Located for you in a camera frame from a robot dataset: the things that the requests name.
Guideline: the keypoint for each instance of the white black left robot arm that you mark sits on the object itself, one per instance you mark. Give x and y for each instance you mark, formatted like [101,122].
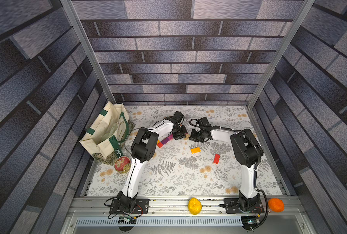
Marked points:
[142,150]

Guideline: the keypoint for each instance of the orange mandarin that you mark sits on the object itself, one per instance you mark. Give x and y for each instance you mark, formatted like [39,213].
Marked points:
[276,205]

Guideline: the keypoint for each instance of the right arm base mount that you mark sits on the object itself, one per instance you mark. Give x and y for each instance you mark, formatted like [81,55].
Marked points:
[232,207]

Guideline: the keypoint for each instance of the round red tin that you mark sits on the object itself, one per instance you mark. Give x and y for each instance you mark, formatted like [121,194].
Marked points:
[122,165]

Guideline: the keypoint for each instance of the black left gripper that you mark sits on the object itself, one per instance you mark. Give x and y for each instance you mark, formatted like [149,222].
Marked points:
[184,131]

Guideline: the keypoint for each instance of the purple wooden block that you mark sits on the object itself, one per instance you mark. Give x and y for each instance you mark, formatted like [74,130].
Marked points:
[165,141]

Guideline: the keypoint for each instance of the slotted metal cable tray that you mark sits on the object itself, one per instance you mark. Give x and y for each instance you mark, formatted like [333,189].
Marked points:
[162,221]

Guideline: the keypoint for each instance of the cream green tote bag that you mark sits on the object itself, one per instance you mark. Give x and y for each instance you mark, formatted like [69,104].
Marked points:
[106,136]

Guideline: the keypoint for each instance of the red wooden block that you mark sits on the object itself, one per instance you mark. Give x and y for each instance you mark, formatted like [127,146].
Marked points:
[216,159]

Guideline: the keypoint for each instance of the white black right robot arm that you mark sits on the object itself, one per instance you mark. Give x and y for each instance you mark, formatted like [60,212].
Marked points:
[247,151]

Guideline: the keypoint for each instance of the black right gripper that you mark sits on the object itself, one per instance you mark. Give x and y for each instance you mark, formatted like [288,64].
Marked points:
[198,136]

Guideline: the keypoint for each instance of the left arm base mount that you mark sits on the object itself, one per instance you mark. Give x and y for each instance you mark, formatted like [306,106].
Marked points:
[135,207]

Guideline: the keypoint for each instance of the yellow-orange wooden block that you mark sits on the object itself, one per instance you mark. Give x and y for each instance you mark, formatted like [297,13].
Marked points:
[195,150]

